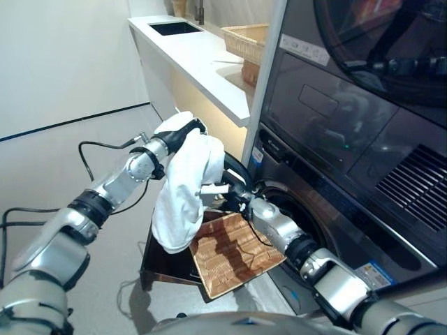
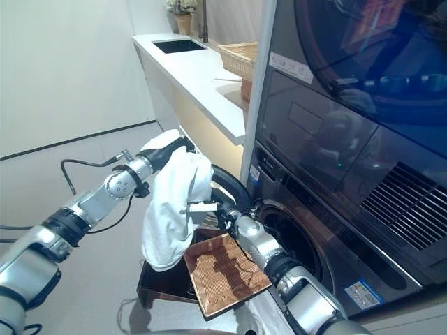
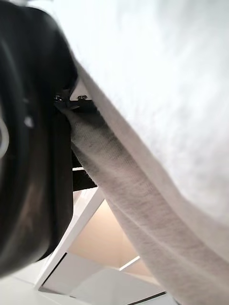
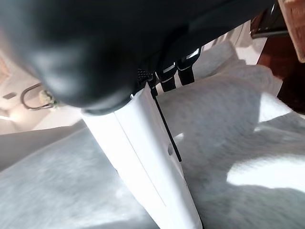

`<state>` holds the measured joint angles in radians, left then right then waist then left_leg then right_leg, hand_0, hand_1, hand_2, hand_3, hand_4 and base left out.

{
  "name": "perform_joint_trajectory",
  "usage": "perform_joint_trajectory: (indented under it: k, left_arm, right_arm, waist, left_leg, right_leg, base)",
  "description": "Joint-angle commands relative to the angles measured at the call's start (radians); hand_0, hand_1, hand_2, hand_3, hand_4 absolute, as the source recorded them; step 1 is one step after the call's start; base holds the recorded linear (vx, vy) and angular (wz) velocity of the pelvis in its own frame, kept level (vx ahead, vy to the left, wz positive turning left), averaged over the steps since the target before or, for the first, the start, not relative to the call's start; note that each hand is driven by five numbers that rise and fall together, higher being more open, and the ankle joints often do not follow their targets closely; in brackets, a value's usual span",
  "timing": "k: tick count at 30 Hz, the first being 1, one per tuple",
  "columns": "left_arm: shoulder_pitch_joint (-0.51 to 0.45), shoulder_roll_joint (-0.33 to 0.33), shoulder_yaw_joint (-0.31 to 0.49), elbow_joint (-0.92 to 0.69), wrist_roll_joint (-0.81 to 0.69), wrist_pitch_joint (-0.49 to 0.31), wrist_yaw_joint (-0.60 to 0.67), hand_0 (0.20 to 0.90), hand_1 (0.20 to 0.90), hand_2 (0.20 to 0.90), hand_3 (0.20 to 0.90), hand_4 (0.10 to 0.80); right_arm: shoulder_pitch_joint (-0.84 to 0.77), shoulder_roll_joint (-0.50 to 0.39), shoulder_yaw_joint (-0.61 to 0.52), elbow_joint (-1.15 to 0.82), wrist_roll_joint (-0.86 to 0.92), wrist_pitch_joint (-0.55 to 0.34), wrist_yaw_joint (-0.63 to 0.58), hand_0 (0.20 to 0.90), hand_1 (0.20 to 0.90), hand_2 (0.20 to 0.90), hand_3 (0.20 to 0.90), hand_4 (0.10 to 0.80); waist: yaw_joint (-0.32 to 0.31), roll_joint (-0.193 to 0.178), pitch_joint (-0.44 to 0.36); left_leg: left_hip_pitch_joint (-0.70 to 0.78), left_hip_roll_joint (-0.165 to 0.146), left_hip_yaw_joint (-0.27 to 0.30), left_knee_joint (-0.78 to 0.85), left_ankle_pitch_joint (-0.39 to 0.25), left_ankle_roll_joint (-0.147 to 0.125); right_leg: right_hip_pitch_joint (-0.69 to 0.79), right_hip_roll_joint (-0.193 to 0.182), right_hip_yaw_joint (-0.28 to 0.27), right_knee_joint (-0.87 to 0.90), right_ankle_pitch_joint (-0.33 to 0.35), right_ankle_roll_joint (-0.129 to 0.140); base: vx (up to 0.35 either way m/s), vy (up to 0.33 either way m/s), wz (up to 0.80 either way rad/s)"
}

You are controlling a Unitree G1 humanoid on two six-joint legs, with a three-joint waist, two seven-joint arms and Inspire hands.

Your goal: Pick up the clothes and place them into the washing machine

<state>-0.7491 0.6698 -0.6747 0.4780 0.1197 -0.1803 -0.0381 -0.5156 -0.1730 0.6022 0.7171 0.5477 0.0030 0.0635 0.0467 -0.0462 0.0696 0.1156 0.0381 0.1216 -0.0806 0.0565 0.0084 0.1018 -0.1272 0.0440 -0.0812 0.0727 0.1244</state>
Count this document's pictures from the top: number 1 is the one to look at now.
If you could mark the round black washer door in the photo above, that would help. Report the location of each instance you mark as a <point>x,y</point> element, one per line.
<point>237,171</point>

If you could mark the blue white energy label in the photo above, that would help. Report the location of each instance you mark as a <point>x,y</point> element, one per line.
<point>377,275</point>

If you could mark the dark rectangular sink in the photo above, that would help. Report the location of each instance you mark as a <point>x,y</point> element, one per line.
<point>174,28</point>

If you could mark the bronze arched faucet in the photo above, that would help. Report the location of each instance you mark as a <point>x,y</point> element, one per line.
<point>199,14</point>

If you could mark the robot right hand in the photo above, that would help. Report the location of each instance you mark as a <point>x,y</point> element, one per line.
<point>241,192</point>

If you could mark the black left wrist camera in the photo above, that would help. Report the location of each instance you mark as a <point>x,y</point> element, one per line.
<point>159,171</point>

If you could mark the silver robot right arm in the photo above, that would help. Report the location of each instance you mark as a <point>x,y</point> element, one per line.
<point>335,279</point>

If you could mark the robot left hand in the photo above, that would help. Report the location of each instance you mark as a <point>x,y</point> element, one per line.
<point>174,130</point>

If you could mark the grey front-load washing machine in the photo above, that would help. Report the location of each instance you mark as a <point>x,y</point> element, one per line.
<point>349,227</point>

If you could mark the white counter unit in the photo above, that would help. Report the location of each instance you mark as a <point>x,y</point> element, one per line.
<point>188,59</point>

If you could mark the wicker laundry basket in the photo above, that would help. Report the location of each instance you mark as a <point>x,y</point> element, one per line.
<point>230,251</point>

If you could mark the grey robot torso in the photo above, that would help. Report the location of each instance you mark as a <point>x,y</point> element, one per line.
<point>244,322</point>

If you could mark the wicker tray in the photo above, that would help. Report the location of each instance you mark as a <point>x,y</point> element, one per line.
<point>248,42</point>

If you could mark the white garment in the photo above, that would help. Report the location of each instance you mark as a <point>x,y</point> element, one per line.
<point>188,195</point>

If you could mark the grey stacked dryer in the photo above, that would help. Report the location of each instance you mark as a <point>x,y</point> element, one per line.
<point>349,104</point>

